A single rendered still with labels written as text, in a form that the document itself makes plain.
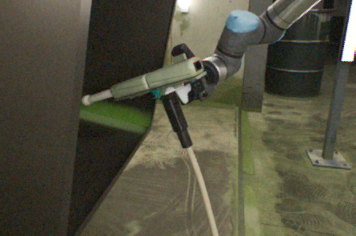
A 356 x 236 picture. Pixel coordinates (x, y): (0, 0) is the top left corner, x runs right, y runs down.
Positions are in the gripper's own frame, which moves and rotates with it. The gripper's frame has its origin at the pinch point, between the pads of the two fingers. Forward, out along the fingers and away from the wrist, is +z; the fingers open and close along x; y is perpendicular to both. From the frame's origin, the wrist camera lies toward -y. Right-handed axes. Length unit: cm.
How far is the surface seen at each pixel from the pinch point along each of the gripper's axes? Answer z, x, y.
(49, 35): 31.6, -16.2, -14.9
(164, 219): -15, 41, 55
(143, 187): -26, 62, 48
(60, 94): 32.2, -14.0, -7.9
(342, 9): -703, 71, 38
